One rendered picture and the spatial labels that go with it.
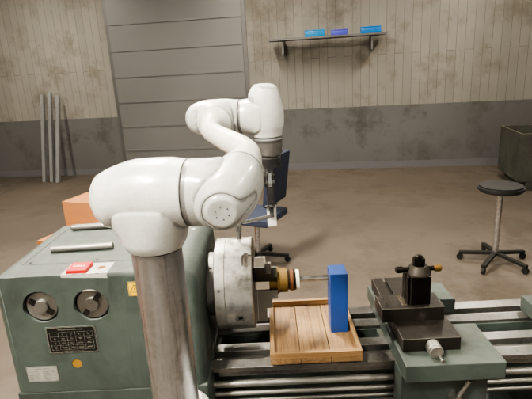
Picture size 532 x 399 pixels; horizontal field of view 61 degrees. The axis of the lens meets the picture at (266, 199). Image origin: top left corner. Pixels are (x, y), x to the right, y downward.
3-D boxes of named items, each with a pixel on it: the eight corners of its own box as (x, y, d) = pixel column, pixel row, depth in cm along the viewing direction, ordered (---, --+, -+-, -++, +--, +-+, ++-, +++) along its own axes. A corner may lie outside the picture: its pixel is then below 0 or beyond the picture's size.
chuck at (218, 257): (217, 346, 147) (210, 251, 142) (226, 308, 178) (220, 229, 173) (227, 345, 147) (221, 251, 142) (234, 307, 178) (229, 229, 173)
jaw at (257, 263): (245, 284, 156) (242, 267, 146) (245, 271, 159) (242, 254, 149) (277, 283, 156) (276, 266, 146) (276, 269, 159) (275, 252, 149)
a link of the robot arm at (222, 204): (263, 143, 90) (196, 146, 92) (249, 178, 74) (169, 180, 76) (267, 203, 96) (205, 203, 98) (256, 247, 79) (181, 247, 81)
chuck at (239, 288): (228, 345, 147) (221, 251, 142) (234, 307, 178) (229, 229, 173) (256, 343, 147) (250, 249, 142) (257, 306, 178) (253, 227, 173)
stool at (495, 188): (515, 248, 440) (522, 176, 420) (543, 275, 384) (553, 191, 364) (449, 249, 447) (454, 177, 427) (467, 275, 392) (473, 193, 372)
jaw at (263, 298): (246, 290, 162) (248, 324, 161) (245, 291, 157) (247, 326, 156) (277, 288, 162) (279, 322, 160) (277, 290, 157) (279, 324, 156)
